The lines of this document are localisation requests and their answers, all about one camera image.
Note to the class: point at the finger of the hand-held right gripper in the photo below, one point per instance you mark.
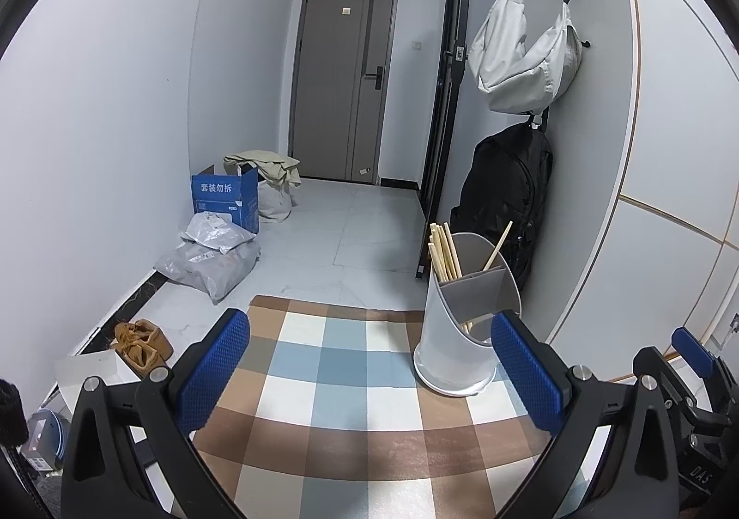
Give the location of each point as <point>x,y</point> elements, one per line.
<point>693,348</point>
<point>664,366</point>

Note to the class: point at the brown shoe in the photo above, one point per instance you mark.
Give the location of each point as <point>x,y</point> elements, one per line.
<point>150,357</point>
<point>135,333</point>

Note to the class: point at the white cabinet with gold trim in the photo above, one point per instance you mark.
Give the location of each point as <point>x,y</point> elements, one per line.
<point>681,120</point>

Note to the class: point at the white flat board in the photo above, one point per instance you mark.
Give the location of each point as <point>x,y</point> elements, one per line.
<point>98,366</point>

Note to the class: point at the black door frame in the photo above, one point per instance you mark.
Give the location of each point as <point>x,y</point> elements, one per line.
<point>443,109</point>

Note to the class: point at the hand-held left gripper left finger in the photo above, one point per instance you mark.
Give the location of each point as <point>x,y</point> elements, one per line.
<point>213,363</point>

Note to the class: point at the bundle of wooden chopsticks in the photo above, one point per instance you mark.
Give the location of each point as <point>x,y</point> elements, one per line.
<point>444,259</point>

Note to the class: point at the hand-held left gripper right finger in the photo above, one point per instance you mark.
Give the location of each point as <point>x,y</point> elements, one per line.
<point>525,374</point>

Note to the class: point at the black fuzzy cloth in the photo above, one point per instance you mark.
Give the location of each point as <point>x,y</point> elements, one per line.
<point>11,412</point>

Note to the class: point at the black backpack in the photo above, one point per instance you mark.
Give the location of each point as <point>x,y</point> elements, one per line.
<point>502,178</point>

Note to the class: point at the plaid floor mat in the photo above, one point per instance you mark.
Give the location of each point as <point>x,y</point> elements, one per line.
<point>346,380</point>

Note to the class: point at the grey plastic mailing bag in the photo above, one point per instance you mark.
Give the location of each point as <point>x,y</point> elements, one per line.
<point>213,270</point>
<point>216,233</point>

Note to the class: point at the blue round tin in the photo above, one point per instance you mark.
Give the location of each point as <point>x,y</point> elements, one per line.
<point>55,438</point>

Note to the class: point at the white sling bag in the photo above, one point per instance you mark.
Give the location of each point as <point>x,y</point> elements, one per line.
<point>508,68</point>

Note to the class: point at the blue cardboard box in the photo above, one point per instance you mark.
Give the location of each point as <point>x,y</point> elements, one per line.
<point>225,201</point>

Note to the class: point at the grey door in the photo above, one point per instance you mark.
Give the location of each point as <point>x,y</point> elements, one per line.
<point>329,91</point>

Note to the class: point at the beige cloth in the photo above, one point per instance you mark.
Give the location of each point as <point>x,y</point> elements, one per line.
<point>265,164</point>

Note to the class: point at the white utensil holder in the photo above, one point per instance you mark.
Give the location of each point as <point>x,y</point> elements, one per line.
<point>456,345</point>

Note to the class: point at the light wooden chopstick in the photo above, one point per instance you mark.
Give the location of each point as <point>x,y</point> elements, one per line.
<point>497,247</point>

